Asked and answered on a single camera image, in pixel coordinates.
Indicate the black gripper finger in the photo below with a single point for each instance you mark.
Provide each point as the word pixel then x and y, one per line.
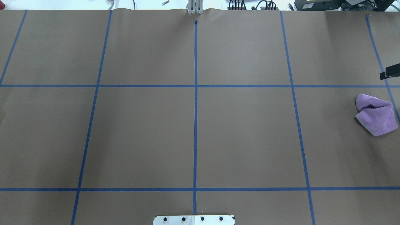
pixel 390 72

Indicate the purple microfiber cloth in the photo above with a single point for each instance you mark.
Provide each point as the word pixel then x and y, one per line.
pixel 375 115

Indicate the black laptop computer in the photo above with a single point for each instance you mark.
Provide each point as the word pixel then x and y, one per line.
pixel 318 5

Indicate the aluminium frame post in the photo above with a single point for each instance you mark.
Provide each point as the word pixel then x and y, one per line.
pixel 195 7

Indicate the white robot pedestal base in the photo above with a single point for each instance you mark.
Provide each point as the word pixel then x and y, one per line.
pixel 194 220

